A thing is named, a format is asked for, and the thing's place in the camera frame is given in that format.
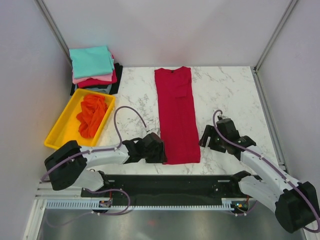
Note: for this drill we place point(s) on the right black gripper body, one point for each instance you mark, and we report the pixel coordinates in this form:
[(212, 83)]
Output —
[(210, 139)]

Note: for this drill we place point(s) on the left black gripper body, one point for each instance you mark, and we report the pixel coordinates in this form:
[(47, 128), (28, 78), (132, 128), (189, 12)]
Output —
[(157, 152)]

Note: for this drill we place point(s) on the crimson red t-shirt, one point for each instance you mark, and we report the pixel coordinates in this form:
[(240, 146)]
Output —
[(177, 118)]

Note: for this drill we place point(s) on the yellow plastic tray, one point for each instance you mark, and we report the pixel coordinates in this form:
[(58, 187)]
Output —
[(67, 125)]

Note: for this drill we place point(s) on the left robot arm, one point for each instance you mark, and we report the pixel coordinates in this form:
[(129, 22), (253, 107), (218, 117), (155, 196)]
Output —
[(70, 164)]

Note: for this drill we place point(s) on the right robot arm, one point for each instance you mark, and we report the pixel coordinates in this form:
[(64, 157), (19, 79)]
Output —
[(294, 203)]

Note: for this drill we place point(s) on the orange t-shirt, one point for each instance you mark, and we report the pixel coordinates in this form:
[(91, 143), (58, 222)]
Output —
[(93, 110)]

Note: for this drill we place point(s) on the folded black t-shirt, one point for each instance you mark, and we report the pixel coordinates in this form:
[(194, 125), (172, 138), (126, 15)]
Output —
[(112, 88)]

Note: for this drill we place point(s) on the folded grey-blue t-shirt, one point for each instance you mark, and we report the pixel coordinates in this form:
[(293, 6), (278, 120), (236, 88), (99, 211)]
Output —
[(105, 89)]

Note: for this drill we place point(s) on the folded pink t-shirt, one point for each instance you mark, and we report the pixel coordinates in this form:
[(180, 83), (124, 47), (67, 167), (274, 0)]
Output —
[(105, 78)]

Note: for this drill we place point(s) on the folded red t-shirt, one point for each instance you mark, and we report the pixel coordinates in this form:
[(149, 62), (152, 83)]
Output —
[(92, 82)]

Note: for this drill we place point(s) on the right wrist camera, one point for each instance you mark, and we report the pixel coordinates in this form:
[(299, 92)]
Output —
[(220, 117)]

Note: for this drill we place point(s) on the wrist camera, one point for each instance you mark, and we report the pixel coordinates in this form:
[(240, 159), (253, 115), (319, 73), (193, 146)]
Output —
[(220, 117), (155, 130)]

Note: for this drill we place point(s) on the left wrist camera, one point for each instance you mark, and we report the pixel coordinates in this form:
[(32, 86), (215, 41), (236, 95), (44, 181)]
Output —
[(155, 130)]

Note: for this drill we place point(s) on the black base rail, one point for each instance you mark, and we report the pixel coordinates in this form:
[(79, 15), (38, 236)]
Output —
[(168, 189)]

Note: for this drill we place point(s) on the white slotted cable duct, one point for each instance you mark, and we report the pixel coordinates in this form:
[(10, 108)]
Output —
[(98, 205)]

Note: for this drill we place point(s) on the aluminium front rail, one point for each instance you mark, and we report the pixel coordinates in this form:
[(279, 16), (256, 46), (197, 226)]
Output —
[(45, 192)]

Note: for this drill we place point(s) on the right aluminium frame post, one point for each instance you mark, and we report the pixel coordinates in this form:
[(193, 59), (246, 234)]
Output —
[(280, 25)]

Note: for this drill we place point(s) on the aluminium frame post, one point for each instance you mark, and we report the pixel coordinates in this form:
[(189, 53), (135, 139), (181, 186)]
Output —
[(280, 25), (54, 28)]

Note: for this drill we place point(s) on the left aluminium frame post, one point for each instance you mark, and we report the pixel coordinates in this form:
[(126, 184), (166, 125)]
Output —
[(54, 28)]

